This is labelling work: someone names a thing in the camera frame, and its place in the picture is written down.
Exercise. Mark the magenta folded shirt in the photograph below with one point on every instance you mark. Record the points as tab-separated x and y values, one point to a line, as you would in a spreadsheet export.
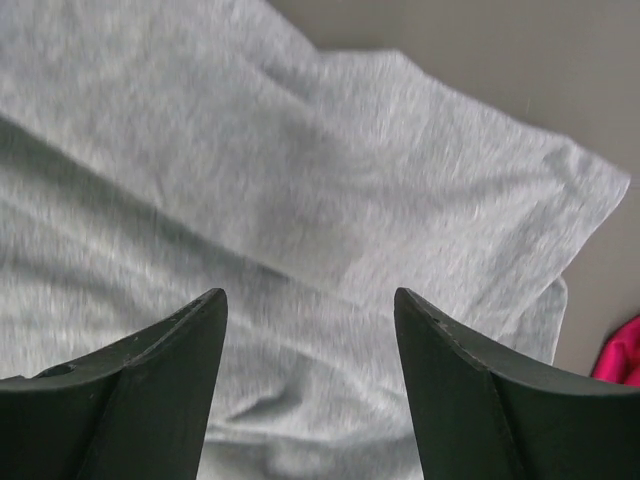
618	361

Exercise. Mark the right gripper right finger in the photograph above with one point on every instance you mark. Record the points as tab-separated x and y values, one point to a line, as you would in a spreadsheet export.
481	410

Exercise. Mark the grey t shirt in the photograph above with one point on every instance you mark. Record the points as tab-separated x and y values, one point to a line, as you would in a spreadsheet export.
153	150

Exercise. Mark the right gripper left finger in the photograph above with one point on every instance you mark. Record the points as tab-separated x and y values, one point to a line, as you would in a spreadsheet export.
135	409

